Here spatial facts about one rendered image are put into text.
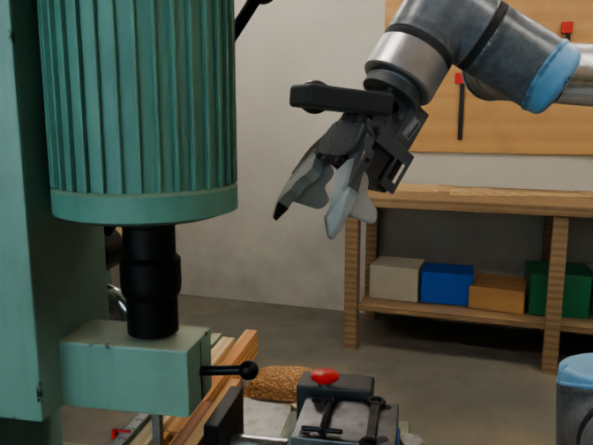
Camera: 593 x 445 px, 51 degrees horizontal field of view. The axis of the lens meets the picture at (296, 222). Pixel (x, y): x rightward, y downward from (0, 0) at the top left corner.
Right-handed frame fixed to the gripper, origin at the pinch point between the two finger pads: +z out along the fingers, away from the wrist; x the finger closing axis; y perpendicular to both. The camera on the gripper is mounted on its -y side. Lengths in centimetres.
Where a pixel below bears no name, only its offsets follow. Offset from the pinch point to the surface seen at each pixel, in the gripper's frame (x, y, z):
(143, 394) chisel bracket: -3.7, -7.0, 23.1
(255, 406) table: 10.4, 15.0, 22.4
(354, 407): -12.4, 9.7, 13.9
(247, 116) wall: 313, 104, -84
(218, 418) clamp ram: -7.1, -0.2, 21.6
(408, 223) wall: 235, 201, -73
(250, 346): 23.6, 17.5, 16.9
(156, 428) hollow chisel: -1.3, -2.5, 26.4
